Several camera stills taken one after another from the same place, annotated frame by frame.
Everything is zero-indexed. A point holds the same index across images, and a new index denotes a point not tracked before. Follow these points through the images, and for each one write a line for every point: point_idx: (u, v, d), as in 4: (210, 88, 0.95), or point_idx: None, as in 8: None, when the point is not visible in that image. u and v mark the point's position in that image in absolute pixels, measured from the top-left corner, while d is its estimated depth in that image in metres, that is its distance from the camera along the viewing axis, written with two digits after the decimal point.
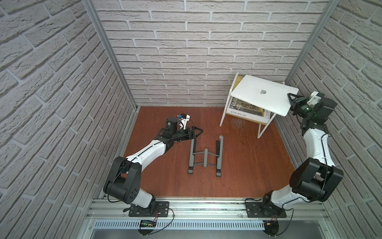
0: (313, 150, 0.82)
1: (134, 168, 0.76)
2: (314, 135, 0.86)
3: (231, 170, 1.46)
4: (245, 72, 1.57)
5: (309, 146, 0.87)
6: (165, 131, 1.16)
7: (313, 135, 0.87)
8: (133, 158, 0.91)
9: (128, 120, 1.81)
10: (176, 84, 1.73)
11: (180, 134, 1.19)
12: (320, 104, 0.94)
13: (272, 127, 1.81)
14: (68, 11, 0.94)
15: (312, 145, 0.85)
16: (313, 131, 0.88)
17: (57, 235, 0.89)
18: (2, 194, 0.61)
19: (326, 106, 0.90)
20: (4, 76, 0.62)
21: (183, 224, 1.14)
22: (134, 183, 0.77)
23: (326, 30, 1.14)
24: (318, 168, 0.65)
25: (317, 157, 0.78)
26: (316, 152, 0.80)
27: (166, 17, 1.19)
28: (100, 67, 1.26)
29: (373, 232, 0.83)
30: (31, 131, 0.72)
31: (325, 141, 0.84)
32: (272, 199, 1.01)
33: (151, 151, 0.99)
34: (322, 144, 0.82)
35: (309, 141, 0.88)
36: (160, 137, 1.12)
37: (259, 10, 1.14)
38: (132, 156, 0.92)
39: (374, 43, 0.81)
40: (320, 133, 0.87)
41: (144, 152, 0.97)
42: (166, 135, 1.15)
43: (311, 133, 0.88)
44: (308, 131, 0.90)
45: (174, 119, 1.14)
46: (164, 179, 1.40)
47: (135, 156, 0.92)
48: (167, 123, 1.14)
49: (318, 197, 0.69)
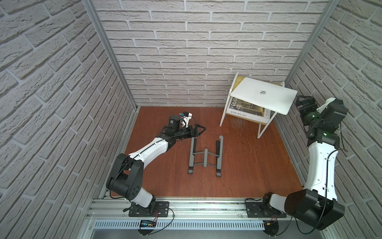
0: (315, 175, 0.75)
1: (137, 165, 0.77)
2: (319, 152, 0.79)
3: (231, 170, 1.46)
4: (245, 72, 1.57)
5: (312, 167, 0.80)
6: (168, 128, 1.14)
7: (319, 152, 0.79)
8: (135, 155, 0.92)
9: (128, 120, 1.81)
10: (176, 84, 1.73)
11: (182, 132, 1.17)
12: (328, 110, 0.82)
13: (273, 127, 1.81)
14: (68, 11, 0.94)
15: (314, 166, 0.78)
16: (319, 148, 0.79)
17: (57, 235, 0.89)
18: (2, 194, 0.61)
19: (335, 111, 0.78)
20: (4, 76, 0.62)
21: (184, 224, 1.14)
22: (136, 181, 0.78)
23: (326, 30, 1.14)
24: (314, 200, 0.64)
25: (317, 186, 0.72)
26: (317, 177, 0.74)
27: (166, 17, 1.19)
28: (100, 67, 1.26)
29: (373, 232, 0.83)
30: (31, 131, 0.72)
31: (331, 163, 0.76)
32: (271, 203, 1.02)
33: (154, 149, 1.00)
34: (325, 165, 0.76)
35: (312, 161, 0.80)
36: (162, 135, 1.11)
37: (259, 9, 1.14)
38: (134, 154, 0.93)
39: (374, 43, 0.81)
40: (327, 150, 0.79)
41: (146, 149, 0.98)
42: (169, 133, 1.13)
43: (317, 150, 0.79)
44: (315, 145, 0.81)
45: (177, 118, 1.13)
46: (164, 179, 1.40)
47: (137, 154, 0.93)
48: (170, 121, 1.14)
49: (313, 224, 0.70)
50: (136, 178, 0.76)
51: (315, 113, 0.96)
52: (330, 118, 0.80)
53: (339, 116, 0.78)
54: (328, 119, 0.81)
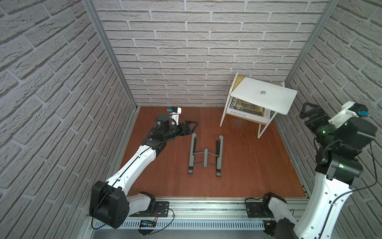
0: (310, 218, 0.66)
1: (115, 195, 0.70)
2: (324, 193, 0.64)
3: (231, 170, 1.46)
4: (245, 72, 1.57)
5: (311, 205, 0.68)
6: (156, 130, 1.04)
7: (323, 192, 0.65)
8: (114, 181, 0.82)
9: (128, 120, 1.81)
10: (176, 84, 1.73)
11: (173, 130, 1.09)
12: (349, 129, 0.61)
13: (273, 127, 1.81)
14: (68, 11, 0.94)
15: (314, 207, 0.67)
16: (324, 187, 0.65)
17: (57, 235, 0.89)
18: (2, 194, 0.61)
19: (359, 133, 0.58)
20: (4, 76, 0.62)
21: (183, 224, 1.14)
22: (122, 207, 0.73)
23: (326, 30, 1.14)
24: None
25: (310, 234, 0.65)
26: (311, 224, 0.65)
27: (166, 17, 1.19)
28: (100, 67, 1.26)
29: (373, 232, 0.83)
30: (31, 131, 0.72)
31: (335, 207, 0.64)
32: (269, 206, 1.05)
33: (139, 163, 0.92)
34: (325, 209, 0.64)
35: (315, 199, 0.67)
36: (148, 142, 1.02)
37: (259, 9, 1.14)
38: (113, 179, 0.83)
39: (374, 43, 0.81)
40: (335, 190, 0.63)
41: (129, 168, 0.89)
42: (158, 135, 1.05)
43: (324, 183, 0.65)
44: (323, 179, 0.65)
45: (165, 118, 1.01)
46: (164, 179, 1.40)
47: (117, 179, 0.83)
48: (156, 122, 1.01)
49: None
50: (120, 206, 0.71)
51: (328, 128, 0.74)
52: (351, 140, 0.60)
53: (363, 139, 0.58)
54: (348, 141, 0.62)
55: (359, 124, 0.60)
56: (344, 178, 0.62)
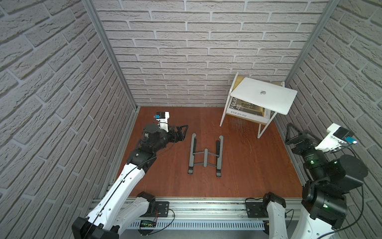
0: None
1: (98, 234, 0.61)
2: (307, 231, 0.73)
3: (231, 170, 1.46)
4: (245, 72, 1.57)
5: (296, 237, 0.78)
6: (144, 143, 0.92)
7: (306, 230, 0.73)
8: (96, 216, 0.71)
9: (128, 120, 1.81)
10: (176, 84, 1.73)
11: (163, 138, 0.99)
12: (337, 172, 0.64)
13: (273, 127, 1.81)
14: (68, 11, 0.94)
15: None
16: (307, 225, 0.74)
17: (57, 235, 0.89)
18: (2, 195, 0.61)
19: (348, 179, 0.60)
20: (4, 76, 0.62)
21: (183, 224, 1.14)
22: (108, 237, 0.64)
23: (326, 30, 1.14)
24: None
25: None
26: None
27: (166, 17, 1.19)
28: (100, 67, 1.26)
29: (373, 232, 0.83)
30: (31, 131, 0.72)
31: None
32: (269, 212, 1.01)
33: (124, 188, 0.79)
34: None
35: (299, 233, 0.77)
36: (135, 158, 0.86)
37: (259, 9, 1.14)
38: (94, 213, 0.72)
39: (374, 43, 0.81)
40: (319, 230, 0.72)
41: (112, 198, 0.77)
42: (147, 149, 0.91)
43: (308, 221, 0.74)
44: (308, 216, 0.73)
45: (152, 127, 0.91)
46: (164, 179, 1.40)
47: (97, 215, 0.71)
48: (144, 133, 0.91)
49: None
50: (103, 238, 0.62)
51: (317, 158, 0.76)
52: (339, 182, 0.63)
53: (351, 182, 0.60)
54: (336, 182, 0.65)
55: (348, 165, 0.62)
56: (328, 215, 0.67)
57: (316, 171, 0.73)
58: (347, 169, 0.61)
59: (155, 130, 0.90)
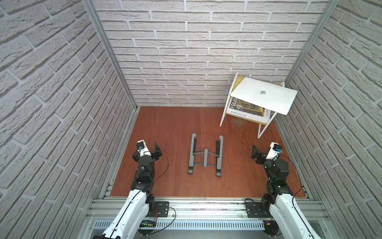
0: (296, 224, 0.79)
1: None
2: (286, 203, 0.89)
3: (231, 170, 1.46)
4: (245, 72, 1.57)
5: (290, 219, 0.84)
6: (141, 175, 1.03)
7: (285, 203, 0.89)
8: (111, 231, 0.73)
9: (128, 120, 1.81)
10: (176, 84, 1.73)
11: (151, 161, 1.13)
12: (277, 169, 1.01)
13: (273, 127, 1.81)
14: (68, 11, 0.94)
15: (290, 216, 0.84)
16: (283, 199, 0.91)
17: (57, 235, 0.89)
18: (1, 195, 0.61)
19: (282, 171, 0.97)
20: (4, 76, 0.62)
21: (183, 224, 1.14)
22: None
23: (326, 30, 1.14)
24: None
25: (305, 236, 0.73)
26: (300, 227, 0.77)
27: (166, 17, 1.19)
28: (100, 67, 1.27)
29: (373, 232, 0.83)
30: (30, 131, 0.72)
31: (298, 209, 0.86)
32: (274, 215, 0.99)
33: (133, 207, 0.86)
34: (297, 213, 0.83)
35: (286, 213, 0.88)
36: (137, 185, 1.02)
37: (259, 9, 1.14)
38: (109, 230, 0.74)
39: (374, 43, 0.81)
40: (289, 200, 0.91)
41: (124, 215, 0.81)
42: (145, 178, 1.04)
43: (281, 199, 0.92)
44: (280, 199, 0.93)
45: (146, 160, 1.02)
46: (164, 179, 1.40)
47: (114, 229, 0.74)
48: (140, 167, 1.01)
49: None
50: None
51: (269, 163, 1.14)
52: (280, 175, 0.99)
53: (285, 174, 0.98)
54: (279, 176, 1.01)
55: (279, 163, 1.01)
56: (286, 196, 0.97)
57: (268, 171, 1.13)
58: (280, 166, 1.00)
59: (149, 162, 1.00)
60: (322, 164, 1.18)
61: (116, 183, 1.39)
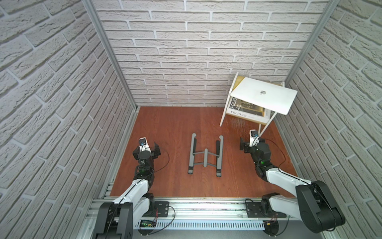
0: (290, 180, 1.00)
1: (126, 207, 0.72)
2: (276, 172, 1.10)
3: (231, 170, 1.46)
4: (245, 72, 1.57)
5: (284, 182, 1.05)
6: (142, 169, 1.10)
7: (276, 172, 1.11)
8: (120, 199, 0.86)
9: (128, 120, 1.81)
10: (176, 84, 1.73)
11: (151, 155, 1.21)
12: (261, 152, 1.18)
13: (273, 127, 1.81)
14: (68, 11, 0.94)
15: (283, 179, 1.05)
16: (273, 170, 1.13)
17: (57, 235, 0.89)
18: (2, 195, 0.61)
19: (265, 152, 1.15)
20: (4, 75, 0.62)
21: (183, 224, 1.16)
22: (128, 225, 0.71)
23: (326, 30, 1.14)
24: (308, 191, 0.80)
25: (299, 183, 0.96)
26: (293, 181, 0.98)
27: (166, 17, 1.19)
28: (100, 67, 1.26)
29: (373, 232, 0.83)
30: (31, 131, 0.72)
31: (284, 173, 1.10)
32: (275, 207, 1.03)
33: (137, 189, 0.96)
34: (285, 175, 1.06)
35: (280, 180, 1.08)
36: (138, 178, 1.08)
37: (259, 10, 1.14)
38: (118, 199, 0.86)
39: (374, 43, 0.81)
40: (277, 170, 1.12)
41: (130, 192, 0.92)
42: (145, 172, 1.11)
43: (272, 172, 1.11)
44: (271, 174, 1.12)
45: (146, 154, 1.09)
46: (164, 179, 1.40)
47: (122, 197, 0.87)
48: (140, 161, 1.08)
49: (330, 224, 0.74)
50: (128, 219, 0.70)
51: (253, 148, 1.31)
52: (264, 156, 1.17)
53: (268, 154, 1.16)
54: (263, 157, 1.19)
55: (261, 146, 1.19)
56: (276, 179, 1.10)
57: (254, 156, 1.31)
58: (262, 148, 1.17)
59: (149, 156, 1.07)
60: (322, 164, 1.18)
61: (117, 183, 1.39)
